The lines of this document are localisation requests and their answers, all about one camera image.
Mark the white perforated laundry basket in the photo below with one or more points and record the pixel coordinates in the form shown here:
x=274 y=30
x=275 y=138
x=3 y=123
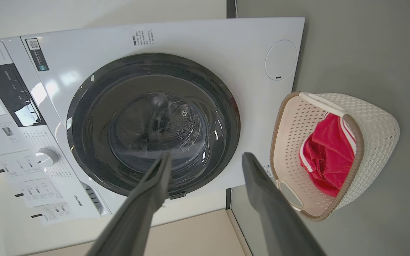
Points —
x=336 y=153

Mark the dark round washing machine door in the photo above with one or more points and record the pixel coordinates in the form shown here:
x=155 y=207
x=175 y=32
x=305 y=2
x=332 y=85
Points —
x=153 y=124

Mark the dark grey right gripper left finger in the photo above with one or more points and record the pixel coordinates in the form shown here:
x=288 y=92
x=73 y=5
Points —
x=133 y=220

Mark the white washing machine control knob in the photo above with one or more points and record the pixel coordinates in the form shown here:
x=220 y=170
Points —
x=47 y=156

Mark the red garment with white trim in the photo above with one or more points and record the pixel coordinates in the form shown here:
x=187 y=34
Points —
x=327 y=156

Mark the white front-load washing machine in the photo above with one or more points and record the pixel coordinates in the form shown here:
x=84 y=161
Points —
x=148 y=106

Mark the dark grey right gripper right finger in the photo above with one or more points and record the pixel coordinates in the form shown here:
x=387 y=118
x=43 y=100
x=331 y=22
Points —
x=276 y=220

